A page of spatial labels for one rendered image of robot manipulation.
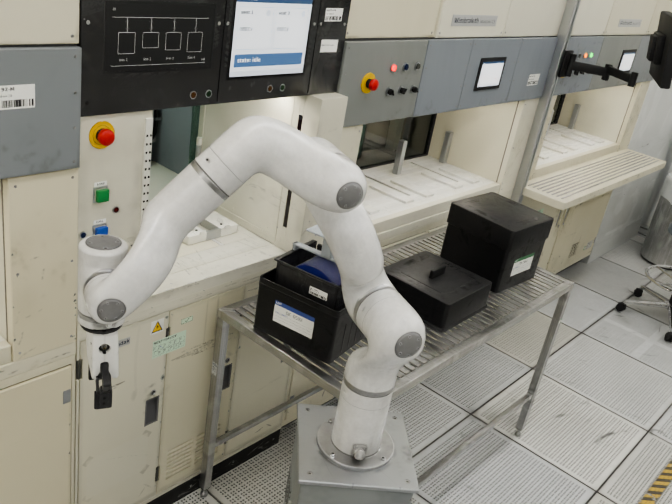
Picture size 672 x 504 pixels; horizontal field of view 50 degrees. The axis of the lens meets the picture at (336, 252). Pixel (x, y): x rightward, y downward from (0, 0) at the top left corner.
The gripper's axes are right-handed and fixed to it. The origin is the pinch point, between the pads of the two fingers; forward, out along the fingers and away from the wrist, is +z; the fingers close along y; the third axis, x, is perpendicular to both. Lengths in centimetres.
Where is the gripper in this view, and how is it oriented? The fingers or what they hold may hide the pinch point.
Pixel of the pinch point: (99, 389)
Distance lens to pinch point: 149.5
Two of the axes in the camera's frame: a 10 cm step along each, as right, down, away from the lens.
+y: -3.9, -4.5, 8.0
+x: -9.1, 0.4, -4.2
